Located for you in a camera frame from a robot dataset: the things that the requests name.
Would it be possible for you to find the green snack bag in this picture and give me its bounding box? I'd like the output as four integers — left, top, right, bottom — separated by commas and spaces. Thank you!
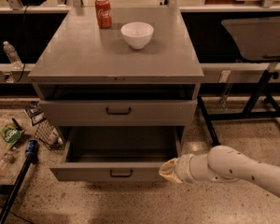
0, 123, 24, 148

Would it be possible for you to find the grey middle drawer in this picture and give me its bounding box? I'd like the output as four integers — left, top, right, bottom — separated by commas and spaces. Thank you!
40, 100, 196, 126

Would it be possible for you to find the black folding stand table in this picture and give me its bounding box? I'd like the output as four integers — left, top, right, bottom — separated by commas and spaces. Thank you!
197, 16, 280, 147

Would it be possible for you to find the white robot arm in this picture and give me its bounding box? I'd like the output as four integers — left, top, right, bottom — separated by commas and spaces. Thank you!
159, 146, 280, 198

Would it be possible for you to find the black white snack packet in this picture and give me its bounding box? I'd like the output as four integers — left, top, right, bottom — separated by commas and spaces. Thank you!
24, 102, 46, 126

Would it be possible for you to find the white ceramic bowl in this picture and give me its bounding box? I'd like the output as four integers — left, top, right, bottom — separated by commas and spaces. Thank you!
120, 21, 154, 49

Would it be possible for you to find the grey drawer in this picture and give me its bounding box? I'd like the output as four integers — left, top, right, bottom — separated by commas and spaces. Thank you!
50, 126, 183, 182
40, 100, 196, 126

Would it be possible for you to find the red cola can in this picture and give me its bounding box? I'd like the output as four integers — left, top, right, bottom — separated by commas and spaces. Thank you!
95, 0, 112, 29

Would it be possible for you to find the clear plastic water bottle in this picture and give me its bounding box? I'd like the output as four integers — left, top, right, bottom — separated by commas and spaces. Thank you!
3, 41, 23, 70

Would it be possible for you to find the grey metal drawer cabinet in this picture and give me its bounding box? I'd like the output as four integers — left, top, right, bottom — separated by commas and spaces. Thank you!
29, 6, 203, 140

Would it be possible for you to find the small plastic bottle on floor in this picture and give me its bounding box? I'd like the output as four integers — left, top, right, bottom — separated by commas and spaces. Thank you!
0, 149, 17, 172

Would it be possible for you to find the black pole with blue grip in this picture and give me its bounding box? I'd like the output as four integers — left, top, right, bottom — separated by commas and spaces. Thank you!
0, 140, 39, 224

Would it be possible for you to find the grey bottom drawer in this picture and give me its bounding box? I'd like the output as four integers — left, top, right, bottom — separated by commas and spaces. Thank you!
50, 126, 183, 182

